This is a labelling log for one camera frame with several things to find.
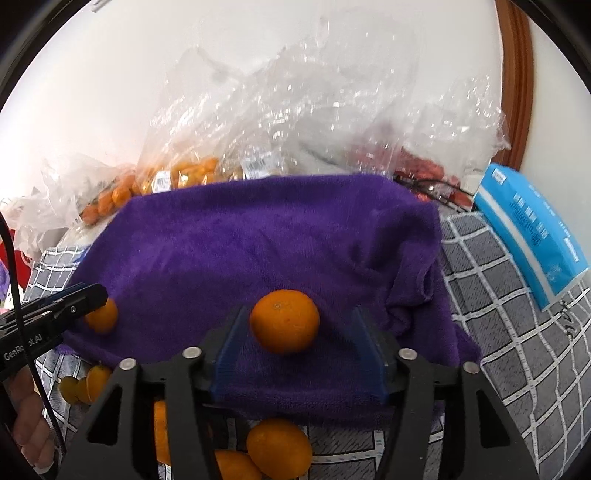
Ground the brown wooden door frame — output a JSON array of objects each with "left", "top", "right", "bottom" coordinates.
[{"left": 496, "top": 0, "right": 536, "bottom": 169}]

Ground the small orange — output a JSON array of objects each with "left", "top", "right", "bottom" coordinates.
[{"left": 83, "top": 298, "right": 119, "bottom": 334}]

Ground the clear bag of red fruits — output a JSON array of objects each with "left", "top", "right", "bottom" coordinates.
[{"left": 360, "top": 74, "right": 511, "bottom": 208}]

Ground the black cable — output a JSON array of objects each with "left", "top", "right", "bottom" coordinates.
[{"left": 0, "top": 215, "right": 68, "bottom": 462}]

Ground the clear bag of mandarins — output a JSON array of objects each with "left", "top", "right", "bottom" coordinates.
[{"left": 41, "top": 154, "right": 139, "bottom": 227}]

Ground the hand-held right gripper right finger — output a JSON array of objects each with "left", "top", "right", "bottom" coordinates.
[{"left": 348, "top": 307, "right": 541, "bottom": 480}]

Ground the black cord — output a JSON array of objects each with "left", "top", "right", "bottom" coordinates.
[{"left": 394, "top": 173, "right": 474, "bottom": 206}]

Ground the pile of red fruits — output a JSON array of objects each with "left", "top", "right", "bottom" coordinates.
[{"left": 392, "top": 148, "right": 474, "bottom": 208}]

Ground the white plastic bag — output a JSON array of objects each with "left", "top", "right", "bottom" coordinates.
[{"left": 0, "top": 194, "right": 79, "bottom": 259}]

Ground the blue tissue pack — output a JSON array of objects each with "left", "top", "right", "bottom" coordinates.
[{"left": 473, "top": 162, "right": 591, "bottom": 311}]

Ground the pile of bagged kumquats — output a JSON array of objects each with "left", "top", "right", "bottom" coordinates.
[{"left": 139, "top": 157, "right": 243, "bottom": 195}]

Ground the purple towel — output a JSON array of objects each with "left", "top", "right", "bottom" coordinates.
[{"left": 55, "top": 174, "right": 483, "bottom": 428}]

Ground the person's left hand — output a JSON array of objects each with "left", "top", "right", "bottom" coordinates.
[{"left": 7, "top": 369, "right": 57, "bottom": 472}]

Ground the large clear plastic bag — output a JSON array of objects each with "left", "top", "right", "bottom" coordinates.
[{"left": 240, "top": 14, "right": 416, "bottom": 178}]

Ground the grey checked bedsheet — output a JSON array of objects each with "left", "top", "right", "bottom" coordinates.
[{"left": 23, "top": 210, "right": 591, "bottom": 480}]

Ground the clear bag of kumquats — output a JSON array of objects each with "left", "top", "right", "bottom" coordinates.
[{"left": 136, "top": 46, "right": 278, "bottom": 197}]

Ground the kumquat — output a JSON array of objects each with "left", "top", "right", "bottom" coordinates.
[
  {"left": 87, "top": 364, "right": 113, "bottom": 402},
  {"left": 60, "top": 376, "right": 81, "bottom": 405}
]

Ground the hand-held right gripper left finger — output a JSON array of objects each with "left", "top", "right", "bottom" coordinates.
[{"left": 55, "top": 305, "right": 252, "bottom": 480}]

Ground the large orange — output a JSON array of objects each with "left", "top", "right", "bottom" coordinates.
[
  {"left": 249, "top": 289, "right": 321, "bottom": 355},
  {"left": 246, "top": 418, "right": 313, "bottom": 478}
]

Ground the red paper bag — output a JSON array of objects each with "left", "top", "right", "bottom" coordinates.
[{"left": 0, "top": 237, "right": 17, "bottom": 278}]

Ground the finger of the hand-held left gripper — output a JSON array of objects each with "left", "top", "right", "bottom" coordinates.
[{"left": 0, "top": 283, "right": 110, "bottom": 337}]

